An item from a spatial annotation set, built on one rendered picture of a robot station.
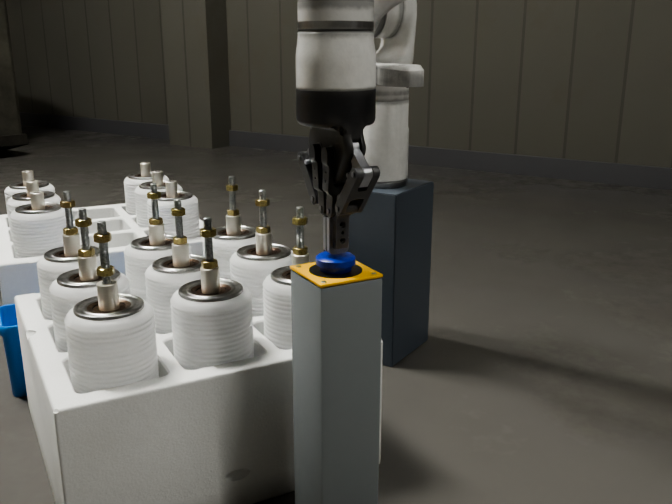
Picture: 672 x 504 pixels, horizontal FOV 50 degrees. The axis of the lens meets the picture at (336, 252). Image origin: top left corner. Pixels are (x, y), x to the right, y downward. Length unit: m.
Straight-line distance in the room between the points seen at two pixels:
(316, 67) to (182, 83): 3.23
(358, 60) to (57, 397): 0.46
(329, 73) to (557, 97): 2.42
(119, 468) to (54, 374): 0.13
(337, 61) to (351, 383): 0.32
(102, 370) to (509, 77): 2.50
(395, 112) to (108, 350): 0.62
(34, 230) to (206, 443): 0.61
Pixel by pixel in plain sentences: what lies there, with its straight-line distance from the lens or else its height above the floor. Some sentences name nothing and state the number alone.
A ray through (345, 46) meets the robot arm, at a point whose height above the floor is 0.53.
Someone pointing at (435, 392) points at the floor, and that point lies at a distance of 1.18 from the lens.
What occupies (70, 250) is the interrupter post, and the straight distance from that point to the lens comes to 1.06.
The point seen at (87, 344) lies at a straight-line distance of 0.82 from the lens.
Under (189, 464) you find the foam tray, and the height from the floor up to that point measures 0.08.
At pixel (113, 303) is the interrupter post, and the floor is 0.26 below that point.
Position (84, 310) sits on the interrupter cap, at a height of 0.25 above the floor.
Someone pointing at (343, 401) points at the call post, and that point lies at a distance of 0.75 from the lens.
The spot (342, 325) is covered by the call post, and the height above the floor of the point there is 0.27.
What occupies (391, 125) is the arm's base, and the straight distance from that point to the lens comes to 1.20.
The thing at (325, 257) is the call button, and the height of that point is 0.33.
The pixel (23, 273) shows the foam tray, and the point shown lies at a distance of 1.33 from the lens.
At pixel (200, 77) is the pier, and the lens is 3.80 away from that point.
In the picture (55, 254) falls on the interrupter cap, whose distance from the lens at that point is 1.07.
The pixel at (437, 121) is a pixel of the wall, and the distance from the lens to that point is 3.23.
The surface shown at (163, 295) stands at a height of 0.22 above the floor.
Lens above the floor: 0.54
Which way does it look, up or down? 16 degrees down
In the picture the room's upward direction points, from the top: straight up
